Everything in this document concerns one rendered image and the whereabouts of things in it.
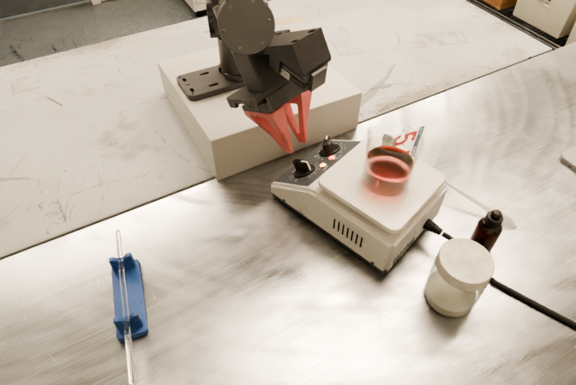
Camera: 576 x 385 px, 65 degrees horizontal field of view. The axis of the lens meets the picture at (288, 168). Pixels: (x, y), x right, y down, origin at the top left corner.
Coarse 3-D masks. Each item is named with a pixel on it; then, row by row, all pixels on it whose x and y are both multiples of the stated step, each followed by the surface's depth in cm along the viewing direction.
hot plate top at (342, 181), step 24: (360, 144) 60; (336, 168) 57; (360, 168) 57; (432, 168) 57; (336, 192) 54; (360, 192) 54; (408, 192) 54; (432, 192) 54; (384, 216) 52; (408, 216) 52
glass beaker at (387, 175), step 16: (368, 128) 50; (384, 128) 53; (400, 128) 52; (416, 128) 51; (368, 144) 50; (384, 144) 55; (400, 144) 54; (416, 144) 52; (368, 160) 51; (384, 160) 49; (400, 160) 48; (416, 160) 49; (368, 176) 52; (384, 176) 50; (400, 176) 50; (384, 192) 52; (400, 192) 53
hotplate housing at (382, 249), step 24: (288, 192) 61; (312, 192) 57; (312, 216) 60; (336, 216) 56; (360, 216) 54; (432, 216) 59; (336, 240) 59; (360, 240) 55; (384, 240) 52; (408, 240) 55; (384, 264) 54
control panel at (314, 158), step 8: (344, 144) 65; (352, 144) 64; (312, 152) 67; (344, 152) 63; (312, 160) 64; (320, 160) 63; (328, 160) 62; (336, 160) 61; (320, 168) 61; (328, 168) 60; (280, 176) 64; (288, 176) 63; (312, 176) 60; (320, 176) 59; (296, 184) 60; (304, 184) 59
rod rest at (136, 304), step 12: (132, 264) 55; (132, 276) 55; (120, 288) 54; (132, 288) 54; (120, 300) 53; (132, 300) 53; (144, 300) 53; (120, 312) 52; (132, 312) 49; (144, 312) 52; (120, 324) 49; (132, 324) 50; (144, 324) 51; (120, 336) 50; (132, 336) 50
